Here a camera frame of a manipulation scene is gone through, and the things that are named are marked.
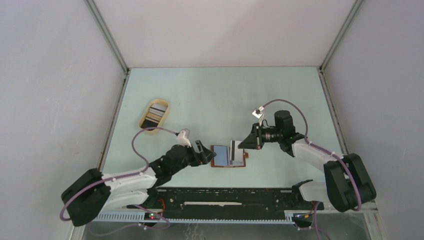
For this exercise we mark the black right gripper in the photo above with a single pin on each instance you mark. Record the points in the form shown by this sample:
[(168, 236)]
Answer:
[(254, 141)]

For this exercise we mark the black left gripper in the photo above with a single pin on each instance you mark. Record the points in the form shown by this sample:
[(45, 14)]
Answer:
[(206, 157)]

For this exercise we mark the credit card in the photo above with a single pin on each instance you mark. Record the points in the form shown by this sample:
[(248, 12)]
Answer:
[(236, 154), (157, 110)]

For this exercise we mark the brown leather card holder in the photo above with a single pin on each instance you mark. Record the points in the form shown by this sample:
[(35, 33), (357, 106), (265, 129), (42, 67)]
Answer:
[(221, 160)]

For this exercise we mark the oval wooden tray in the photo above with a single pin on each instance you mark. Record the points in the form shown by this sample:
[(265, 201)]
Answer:
[(148, 123)]

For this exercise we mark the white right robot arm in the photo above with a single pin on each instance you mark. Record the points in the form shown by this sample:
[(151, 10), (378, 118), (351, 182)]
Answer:
[(347, 184)]

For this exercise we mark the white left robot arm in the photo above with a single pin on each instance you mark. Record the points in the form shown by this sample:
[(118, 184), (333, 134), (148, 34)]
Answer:
[(95, 192)]

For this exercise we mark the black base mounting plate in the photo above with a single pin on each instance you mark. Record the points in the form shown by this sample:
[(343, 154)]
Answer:
[(227, 203)]

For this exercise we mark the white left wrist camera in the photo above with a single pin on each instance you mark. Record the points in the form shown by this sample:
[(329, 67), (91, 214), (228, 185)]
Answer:
[(182, 138)]

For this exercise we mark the aluminium corner frame post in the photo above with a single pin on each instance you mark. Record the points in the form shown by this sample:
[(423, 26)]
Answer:
[(341, 33)]

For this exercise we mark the light blue cable duct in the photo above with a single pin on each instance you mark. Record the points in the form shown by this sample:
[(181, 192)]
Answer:
[(142, 217)]

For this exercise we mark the left aluminium corner post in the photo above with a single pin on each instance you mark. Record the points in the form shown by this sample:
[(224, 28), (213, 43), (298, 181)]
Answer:
[(104, 29)]

